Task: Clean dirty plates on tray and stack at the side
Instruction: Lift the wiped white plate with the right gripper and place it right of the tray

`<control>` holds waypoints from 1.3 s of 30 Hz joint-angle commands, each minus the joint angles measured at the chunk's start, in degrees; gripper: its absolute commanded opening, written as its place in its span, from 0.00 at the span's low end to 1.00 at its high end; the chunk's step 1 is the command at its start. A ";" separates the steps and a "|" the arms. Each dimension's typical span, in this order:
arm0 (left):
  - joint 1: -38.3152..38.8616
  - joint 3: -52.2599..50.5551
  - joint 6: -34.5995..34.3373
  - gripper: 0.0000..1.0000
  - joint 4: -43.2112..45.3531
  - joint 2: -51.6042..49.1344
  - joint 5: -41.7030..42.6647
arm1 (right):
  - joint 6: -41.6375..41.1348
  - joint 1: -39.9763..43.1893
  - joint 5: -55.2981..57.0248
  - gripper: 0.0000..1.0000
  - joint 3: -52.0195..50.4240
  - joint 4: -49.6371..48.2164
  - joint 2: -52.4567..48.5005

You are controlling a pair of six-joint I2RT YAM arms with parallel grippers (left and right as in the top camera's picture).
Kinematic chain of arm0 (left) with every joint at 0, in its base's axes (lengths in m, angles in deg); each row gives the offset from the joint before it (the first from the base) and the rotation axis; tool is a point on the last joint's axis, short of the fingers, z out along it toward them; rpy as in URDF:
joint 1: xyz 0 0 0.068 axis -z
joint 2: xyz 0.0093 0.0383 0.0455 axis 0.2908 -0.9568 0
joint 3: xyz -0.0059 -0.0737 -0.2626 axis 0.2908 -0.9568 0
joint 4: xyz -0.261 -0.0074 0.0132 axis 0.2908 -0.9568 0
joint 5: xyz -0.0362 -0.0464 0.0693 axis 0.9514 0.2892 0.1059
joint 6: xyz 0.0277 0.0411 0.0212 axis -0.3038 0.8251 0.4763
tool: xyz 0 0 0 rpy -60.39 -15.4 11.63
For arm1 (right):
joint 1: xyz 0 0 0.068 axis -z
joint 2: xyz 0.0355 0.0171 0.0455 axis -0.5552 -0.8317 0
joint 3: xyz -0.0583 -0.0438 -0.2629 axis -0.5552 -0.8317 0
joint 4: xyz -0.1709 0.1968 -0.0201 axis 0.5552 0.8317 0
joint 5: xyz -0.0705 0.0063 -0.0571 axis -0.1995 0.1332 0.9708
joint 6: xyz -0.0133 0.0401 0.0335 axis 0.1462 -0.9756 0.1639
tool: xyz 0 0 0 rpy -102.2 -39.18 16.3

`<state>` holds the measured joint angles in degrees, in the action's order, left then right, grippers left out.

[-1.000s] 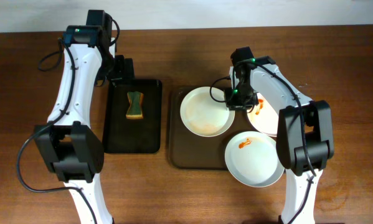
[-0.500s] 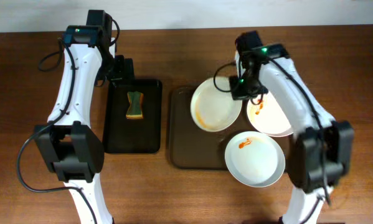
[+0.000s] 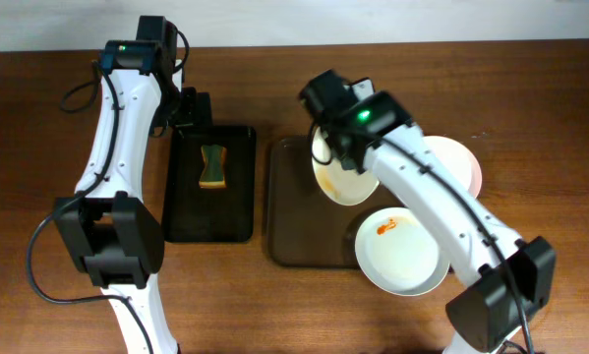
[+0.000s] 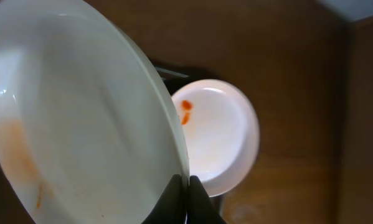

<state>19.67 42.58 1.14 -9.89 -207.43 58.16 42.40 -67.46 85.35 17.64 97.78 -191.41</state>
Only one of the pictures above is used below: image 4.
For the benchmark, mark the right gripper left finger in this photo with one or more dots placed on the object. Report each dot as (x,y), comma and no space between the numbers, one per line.
(171,206)

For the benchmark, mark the pink white plate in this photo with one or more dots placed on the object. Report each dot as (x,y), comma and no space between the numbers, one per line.
(222,133)

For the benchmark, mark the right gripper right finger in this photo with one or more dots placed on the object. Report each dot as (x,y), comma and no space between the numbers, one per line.
(199,207)

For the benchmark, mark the brown serving tray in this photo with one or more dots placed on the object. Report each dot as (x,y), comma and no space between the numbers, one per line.
(174,79)

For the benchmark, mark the cream white plate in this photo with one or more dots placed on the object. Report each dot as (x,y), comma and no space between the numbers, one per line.
(88,130)

